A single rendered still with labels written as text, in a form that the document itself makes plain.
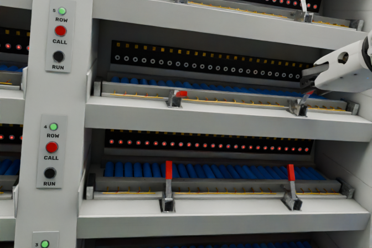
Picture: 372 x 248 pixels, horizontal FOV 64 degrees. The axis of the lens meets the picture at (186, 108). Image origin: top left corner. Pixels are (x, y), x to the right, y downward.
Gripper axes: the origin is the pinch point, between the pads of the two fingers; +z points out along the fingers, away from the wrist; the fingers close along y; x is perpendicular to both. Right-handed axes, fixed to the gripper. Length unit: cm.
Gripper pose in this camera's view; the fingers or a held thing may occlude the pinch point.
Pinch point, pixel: (316, 84)
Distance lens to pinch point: 62.8
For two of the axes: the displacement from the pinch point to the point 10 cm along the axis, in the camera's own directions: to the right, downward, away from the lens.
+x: 0.2, -9.8, 2.2
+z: -2.4, 2.1, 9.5
